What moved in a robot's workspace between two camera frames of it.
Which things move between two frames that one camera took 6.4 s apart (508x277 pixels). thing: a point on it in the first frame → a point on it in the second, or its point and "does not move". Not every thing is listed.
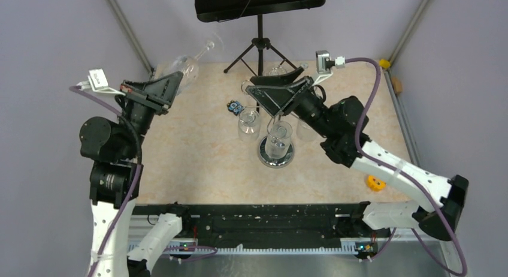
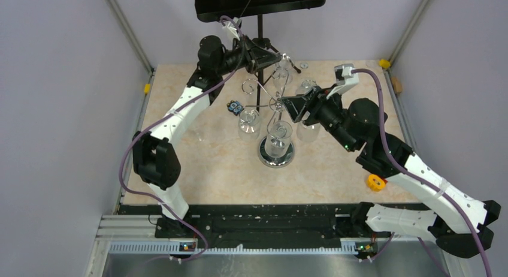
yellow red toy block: x=374 y=183 does not move
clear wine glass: x=189 y=66 → x=200 y=137
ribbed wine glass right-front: x=305 y=132 does not move
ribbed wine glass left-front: x=249 y=124 does not move
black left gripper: x=163 y=87 → x=256 y=57
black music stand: x=218 y=5 does not move
